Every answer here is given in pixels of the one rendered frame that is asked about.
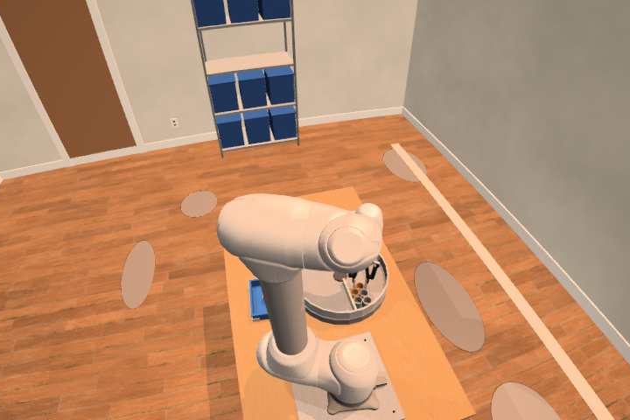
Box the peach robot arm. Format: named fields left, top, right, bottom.
left=217, top=193, right=387, bottom=415

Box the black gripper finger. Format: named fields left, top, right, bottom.
left=365, top=261, right=380, bottom=290
left=348, top=272, right=358, bottom=288

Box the blue shallow tray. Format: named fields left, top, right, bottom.
left=248, top=278, right=269, bottom=322

